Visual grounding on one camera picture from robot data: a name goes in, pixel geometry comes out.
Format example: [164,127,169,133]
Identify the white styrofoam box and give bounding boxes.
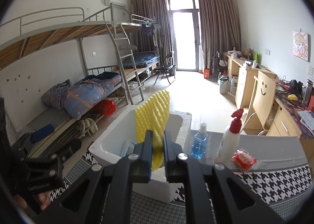
[88,104,193,203]

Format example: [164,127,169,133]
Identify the person's left hand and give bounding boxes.
[13,192,51,211]

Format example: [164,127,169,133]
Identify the blue liquid spray bottle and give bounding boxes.
[191,123,208,159]

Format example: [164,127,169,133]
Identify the white lotion pump bottle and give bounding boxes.
[214,109,243,165]

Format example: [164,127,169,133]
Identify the red plastic bag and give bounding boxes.
[94,100,117,116]

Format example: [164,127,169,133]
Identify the red snack packet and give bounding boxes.
[232,149,257,171]

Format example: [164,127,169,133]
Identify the blue plaid quilt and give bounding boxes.
[41,72,122,120]

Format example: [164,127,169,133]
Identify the black folding chair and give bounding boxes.
[153,51,176,85]

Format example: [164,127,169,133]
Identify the white bucket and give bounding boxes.
[218,76,230,94]

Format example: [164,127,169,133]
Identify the orange small bin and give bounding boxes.
[203,68,210,79]

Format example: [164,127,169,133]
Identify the wooden smiley face chair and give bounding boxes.
[240,71,276,135]

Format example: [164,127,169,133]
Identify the metal bunk bed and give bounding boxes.
[1,4,161,158]

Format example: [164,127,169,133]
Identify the wooden desk with drawers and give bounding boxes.
[224,53,313,140]

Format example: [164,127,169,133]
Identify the yellow object on desk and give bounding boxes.
[287,94,298,101]

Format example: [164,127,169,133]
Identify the papers on desk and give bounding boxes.
[297,110,314,131]

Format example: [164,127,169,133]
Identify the right brown curtain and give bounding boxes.
[199,0,241,69]

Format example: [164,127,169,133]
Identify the brown curtain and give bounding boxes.
[130,0,172,62]
[199,0,241,69]

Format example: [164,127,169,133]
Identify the left brown curtain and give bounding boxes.
[130,0,172,62]

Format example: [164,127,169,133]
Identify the glass balcony door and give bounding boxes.
[166,0,202,72]

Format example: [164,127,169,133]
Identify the white air conditioner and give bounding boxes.
[104,0,127,7]

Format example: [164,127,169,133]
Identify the cartoon wall picture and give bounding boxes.
[292,31,310,62]

